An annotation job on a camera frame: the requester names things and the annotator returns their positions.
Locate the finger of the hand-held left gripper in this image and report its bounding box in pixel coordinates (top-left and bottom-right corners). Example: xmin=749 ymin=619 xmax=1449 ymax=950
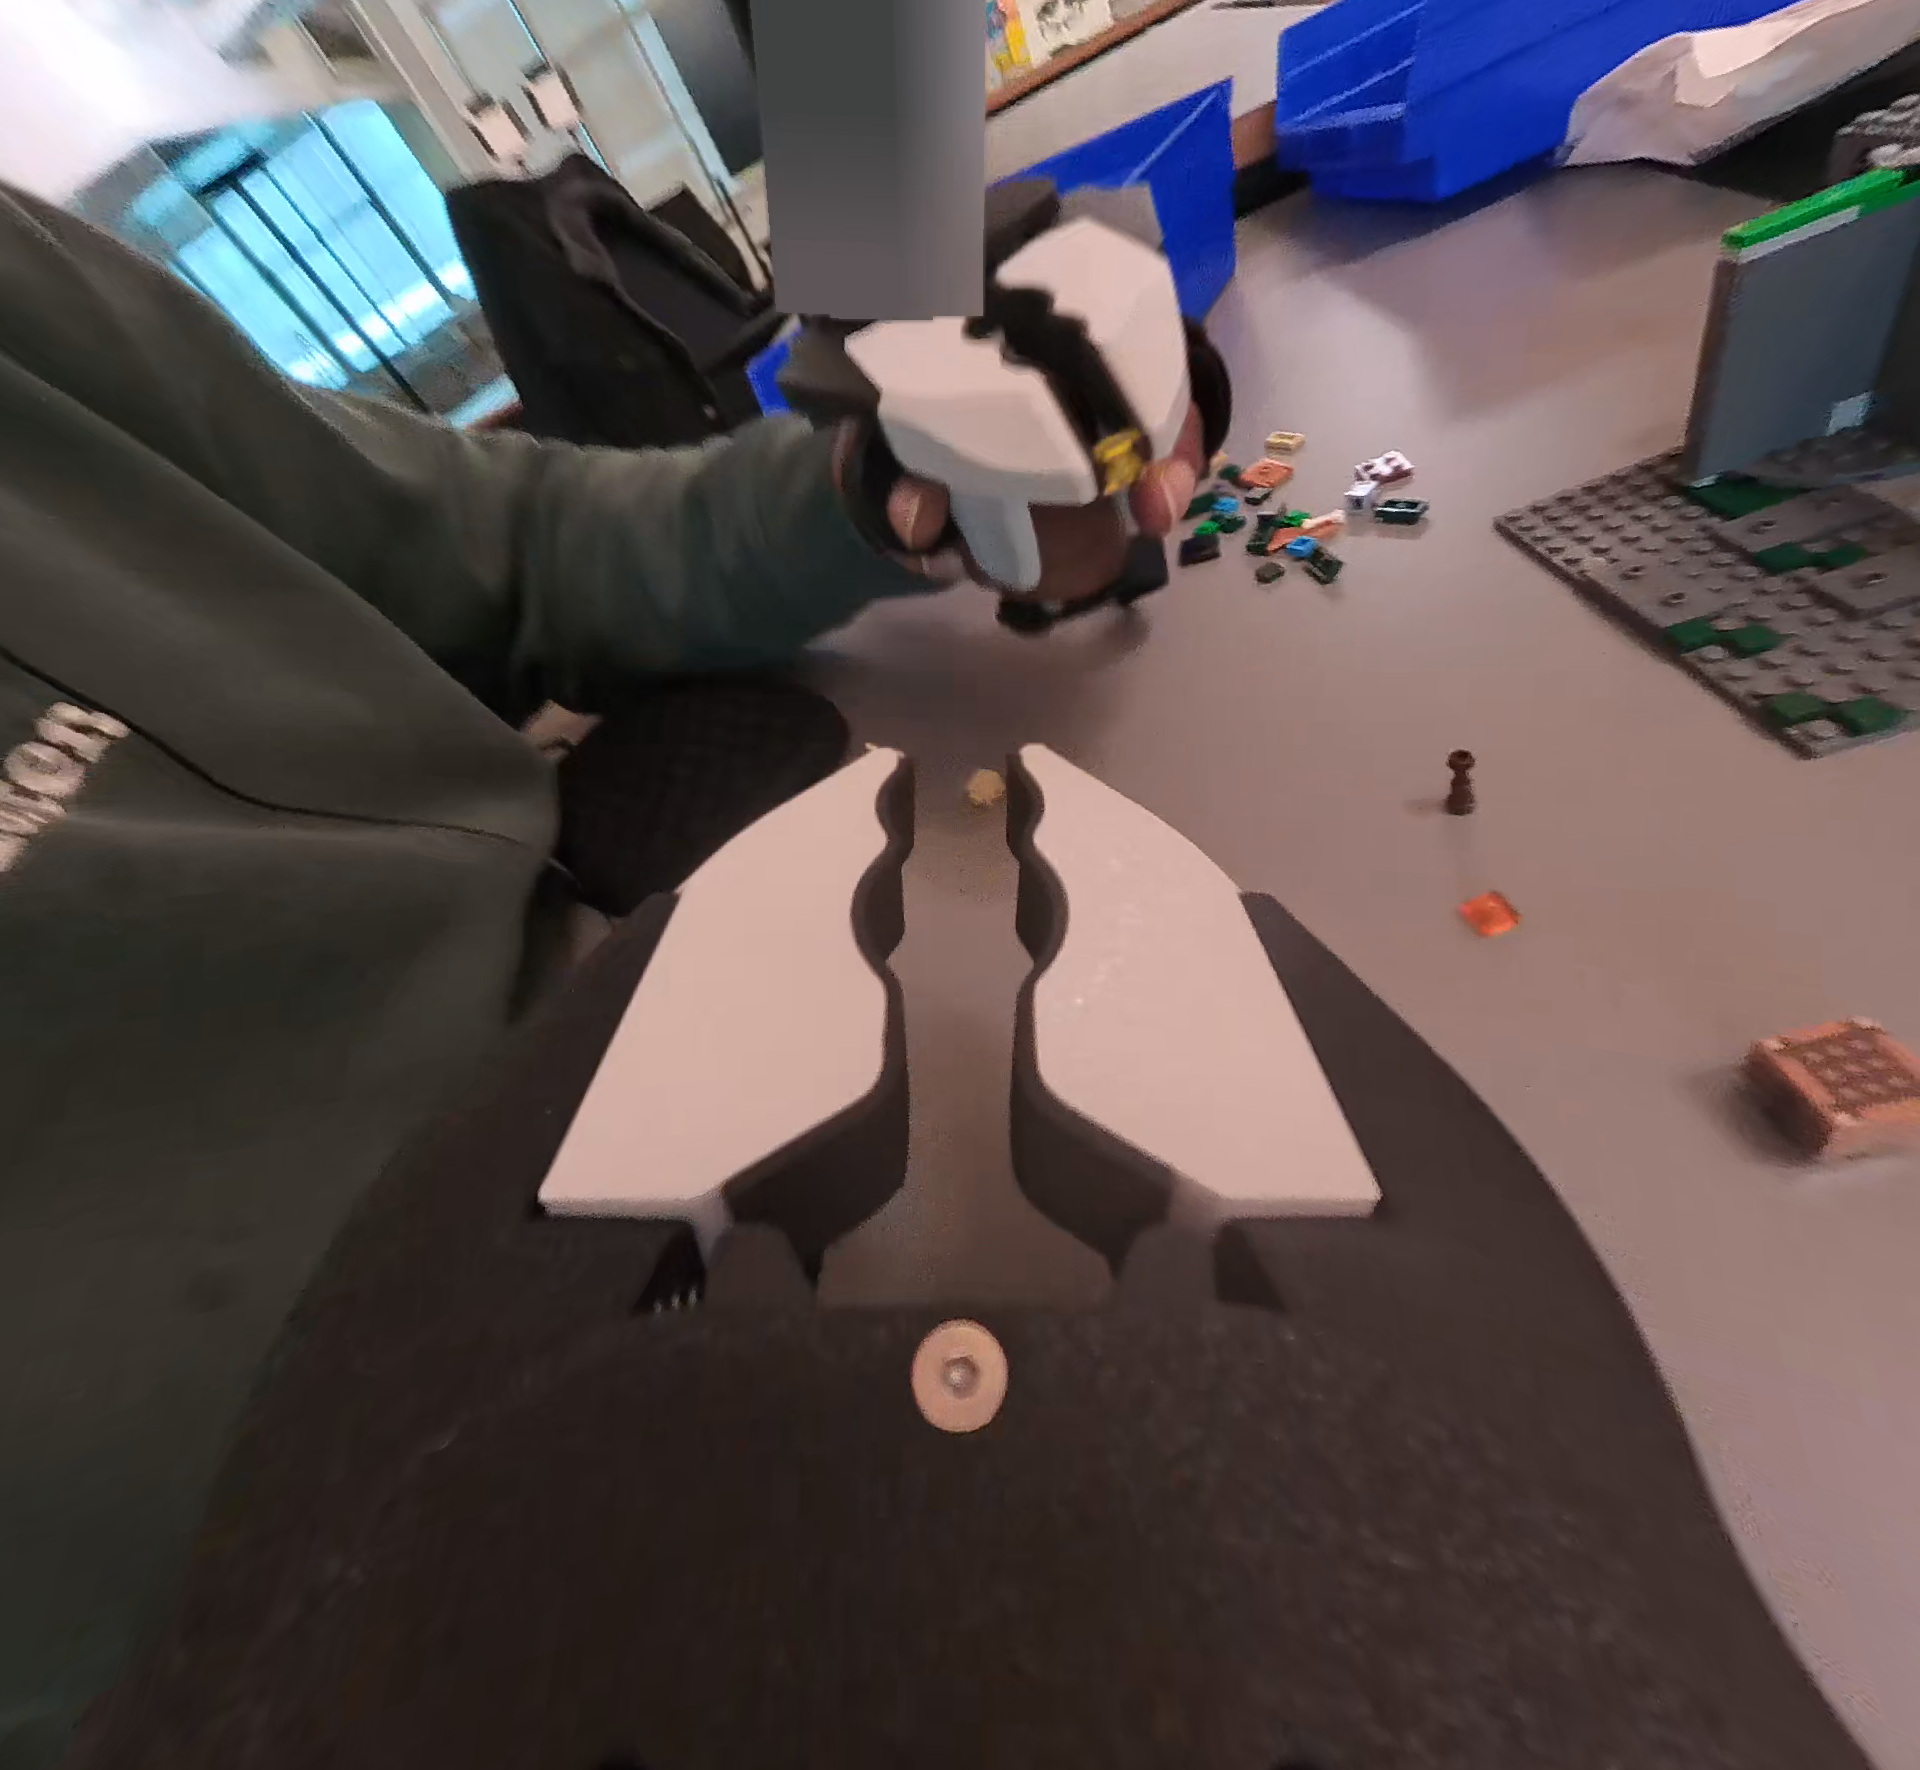
xmin=989 ymin=218 xmax=1196 ymax=461
xmin=844 ymin=316 xmax=1115 ymax=510

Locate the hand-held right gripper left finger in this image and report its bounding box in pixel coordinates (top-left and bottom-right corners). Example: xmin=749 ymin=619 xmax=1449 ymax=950
xmin=534 ymin=744 xmax=917 ymax=1292

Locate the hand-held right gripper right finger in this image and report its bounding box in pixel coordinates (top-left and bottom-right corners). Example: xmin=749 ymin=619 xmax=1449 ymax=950
xmin=1003 ymin=743 xmax=1382 ymax=1292

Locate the pile of small toy bricks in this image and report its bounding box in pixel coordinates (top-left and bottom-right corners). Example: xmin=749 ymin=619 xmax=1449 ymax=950
xmin=1179 ymin=426 xmax=1428 ymax=588

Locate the person's left forearm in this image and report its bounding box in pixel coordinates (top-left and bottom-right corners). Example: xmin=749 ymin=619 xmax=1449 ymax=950
xmin=299 ymin=391 xmax=937 ymax=711

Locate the person's left hand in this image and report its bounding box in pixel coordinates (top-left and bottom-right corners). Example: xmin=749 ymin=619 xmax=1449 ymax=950
xmin=838 ymin=421 xmax=1206 ymax=603

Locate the blue plastic bin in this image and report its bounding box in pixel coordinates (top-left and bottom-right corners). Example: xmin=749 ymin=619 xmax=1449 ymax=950
xmin=749 ymin=78 xmax=1239 ymax=417
xmin=1271 ymin=0 xmax=1920 ymax=203

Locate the black jacket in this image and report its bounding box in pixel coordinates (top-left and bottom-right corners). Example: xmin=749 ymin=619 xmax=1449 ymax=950
xmin=446 ymin=156 xmax=782 ymax=442

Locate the black mesh office chair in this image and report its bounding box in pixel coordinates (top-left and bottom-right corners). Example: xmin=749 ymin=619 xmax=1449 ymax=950
xmin=558 ymin=682 xmax=851 ymax=918

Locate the person's green sweatshirt torso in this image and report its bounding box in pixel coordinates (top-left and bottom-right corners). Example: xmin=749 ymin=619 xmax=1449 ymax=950
xmin=0 ymin=190 xmax=601 ymax=1770

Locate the brown studded brick block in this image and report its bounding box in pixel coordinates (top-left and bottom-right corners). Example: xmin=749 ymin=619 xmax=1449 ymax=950
xmin=1743 ymin=1016 xmax=1920 ymax=1159

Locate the white crumpled paper bag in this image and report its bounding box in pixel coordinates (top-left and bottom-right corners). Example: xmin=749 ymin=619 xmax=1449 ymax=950
xmin=1558 ymin=0 xmax=1920 ymax=169

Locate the grey green brick model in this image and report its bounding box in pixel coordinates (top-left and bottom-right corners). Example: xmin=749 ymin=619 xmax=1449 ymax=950
xmin=1499 ymin=90 xmax=1920 ymax=759

